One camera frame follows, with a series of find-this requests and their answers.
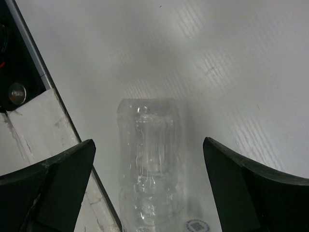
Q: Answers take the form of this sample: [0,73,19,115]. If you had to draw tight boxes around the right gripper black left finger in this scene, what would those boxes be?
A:
[0,139,96,232]

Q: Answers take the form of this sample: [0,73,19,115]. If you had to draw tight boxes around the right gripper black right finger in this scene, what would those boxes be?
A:
[203,137,309,232]

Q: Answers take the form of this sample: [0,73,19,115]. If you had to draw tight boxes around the clear bottle white cap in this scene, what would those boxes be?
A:
[117,99,183,232]

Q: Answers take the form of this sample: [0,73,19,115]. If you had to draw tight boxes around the aluminium table edge rail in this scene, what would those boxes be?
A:
[0,0,122,232]

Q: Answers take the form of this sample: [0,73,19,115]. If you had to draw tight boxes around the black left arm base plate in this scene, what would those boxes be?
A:
[0,0,54,113]

